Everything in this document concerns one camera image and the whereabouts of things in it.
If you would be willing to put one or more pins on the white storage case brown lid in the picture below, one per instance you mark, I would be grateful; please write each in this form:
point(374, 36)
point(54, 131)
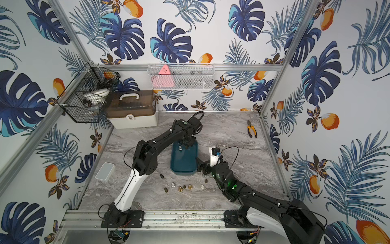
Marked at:
point(131, 109)

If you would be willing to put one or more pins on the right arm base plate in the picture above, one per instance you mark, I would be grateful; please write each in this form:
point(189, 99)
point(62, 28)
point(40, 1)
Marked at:
point(233, 219)

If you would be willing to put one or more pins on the black wire basket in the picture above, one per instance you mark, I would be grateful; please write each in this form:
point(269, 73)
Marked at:
point(85, 98)

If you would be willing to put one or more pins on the teal plastic storage box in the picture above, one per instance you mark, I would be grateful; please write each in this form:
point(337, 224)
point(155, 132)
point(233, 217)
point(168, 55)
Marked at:
point(184, 162)

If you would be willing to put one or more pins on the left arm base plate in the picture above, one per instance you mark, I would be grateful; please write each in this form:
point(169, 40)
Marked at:
point(127, 219)

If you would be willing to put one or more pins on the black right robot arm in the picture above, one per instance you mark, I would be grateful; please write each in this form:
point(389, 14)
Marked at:
point(291, 219)

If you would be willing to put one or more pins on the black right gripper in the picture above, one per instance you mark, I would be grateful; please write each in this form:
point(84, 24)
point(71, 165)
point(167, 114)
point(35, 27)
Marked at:
point(200, 165)

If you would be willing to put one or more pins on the orange black pliers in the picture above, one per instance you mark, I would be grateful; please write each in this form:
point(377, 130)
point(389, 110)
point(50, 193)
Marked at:
point(251, 130)

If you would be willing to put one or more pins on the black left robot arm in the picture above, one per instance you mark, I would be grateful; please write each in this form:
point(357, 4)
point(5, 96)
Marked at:
point(147, 152)

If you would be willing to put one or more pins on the white mesh wall shelf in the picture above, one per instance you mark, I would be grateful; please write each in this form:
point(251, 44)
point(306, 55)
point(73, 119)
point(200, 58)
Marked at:
point(187, 76)

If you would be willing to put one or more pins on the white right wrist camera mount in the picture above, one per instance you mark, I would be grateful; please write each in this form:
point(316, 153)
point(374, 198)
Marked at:
point(214, 155)

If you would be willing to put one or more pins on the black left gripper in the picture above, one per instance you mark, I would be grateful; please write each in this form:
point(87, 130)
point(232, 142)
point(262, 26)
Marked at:
point(187, 142)

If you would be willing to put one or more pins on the aluminium front rail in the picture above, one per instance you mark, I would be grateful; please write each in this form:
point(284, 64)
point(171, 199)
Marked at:
point(154, 220)

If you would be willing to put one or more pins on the pink triangle card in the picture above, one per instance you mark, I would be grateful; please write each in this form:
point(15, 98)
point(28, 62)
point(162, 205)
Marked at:
point(163, 79)

